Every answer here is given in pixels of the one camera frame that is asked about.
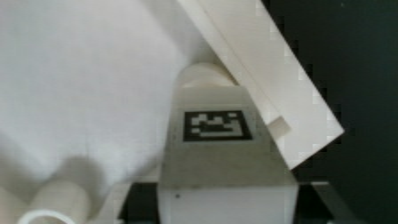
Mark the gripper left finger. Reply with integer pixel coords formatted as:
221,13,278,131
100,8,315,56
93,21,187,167
96,181,162,224

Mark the white square table top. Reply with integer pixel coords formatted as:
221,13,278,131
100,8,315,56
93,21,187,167
0,0,347,224

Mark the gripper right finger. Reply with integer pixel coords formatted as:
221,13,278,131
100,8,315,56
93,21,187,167
294,182,356,224

